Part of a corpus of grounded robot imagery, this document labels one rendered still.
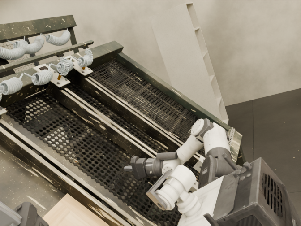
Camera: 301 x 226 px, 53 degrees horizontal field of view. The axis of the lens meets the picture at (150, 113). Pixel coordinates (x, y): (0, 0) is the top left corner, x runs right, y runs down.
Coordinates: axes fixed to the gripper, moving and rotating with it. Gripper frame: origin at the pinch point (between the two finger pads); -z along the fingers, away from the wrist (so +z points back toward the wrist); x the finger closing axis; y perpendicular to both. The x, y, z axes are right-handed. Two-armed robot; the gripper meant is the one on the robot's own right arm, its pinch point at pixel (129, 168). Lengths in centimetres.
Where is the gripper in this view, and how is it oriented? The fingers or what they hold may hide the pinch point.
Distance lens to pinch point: 152.5
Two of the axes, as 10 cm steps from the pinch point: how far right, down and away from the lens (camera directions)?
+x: -2.6, -9.3, -2.8
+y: -3.6, 3.6, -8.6
